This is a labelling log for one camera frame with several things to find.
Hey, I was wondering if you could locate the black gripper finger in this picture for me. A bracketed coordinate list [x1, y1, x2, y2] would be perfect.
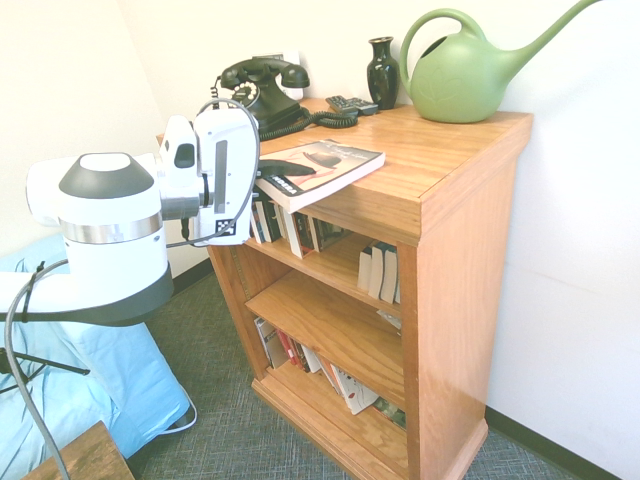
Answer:
[258, 159, 317, 177]

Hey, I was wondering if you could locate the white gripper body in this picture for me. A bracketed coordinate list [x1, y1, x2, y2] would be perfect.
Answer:
[192, 106, 261, 247]

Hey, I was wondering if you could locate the thick paperback book dark cover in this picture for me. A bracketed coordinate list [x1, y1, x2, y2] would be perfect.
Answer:
[255, 138, 387, 215]

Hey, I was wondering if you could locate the worn tan paperback book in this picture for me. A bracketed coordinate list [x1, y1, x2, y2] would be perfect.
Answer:
[272, 203, 290, 242]

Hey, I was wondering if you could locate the black rotary telephone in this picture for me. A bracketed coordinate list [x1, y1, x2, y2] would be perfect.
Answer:
[210, 57, 360, 142]

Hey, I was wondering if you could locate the dark picture cover paperback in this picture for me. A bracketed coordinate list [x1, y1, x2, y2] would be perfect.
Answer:
[312, 217, 352, 253]

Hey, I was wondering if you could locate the blue cover paperback book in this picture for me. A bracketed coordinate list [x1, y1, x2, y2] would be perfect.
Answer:
[357, 244, 375, 293]
[368, 242, 387, 301]

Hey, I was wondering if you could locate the black glossy vase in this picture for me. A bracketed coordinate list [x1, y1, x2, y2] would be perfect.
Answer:
[367, 36, 400, 111]

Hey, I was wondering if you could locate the white books middle right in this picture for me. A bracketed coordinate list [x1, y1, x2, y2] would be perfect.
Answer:
[382, 244, 401, 305]

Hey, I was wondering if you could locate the white and black cover book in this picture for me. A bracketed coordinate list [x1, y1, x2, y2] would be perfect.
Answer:
[253, 316, 289, 370]

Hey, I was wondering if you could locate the green plastic watering can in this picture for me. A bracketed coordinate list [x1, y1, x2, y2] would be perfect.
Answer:
[398, 0, 606, 125]

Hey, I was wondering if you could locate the white cover paperback book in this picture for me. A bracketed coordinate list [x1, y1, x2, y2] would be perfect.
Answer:
[299, 343, 322, 375]

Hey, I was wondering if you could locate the wooden bookshelf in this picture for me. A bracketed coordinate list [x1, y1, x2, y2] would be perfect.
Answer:
[156, 97, 535, 480]

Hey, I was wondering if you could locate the orange cover paperback book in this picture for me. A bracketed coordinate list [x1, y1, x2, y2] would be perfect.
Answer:
[318, 355, 344, 396]

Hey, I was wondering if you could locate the light blue cloth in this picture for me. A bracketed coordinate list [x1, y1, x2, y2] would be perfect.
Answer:
[0, 234, 194, 480]

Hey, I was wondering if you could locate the white book with red marks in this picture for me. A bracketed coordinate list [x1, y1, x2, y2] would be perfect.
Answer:
[329, 363, 380, 416]

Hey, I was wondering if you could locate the dark green cover book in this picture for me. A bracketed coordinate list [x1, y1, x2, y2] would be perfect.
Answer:
[372, 396, 407, 431]

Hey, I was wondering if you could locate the dark wooden table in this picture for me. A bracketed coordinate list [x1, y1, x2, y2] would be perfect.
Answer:
[22, 419, 137, 480]

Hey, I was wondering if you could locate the white floor cable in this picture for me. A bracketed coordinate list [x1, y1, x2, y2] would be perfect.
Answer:
[159, 394, 199, 435]

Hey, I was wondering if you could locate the black camera tripod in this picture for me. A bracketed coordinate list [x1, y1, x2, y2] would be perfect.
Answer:
[0, 347, 91, 396]

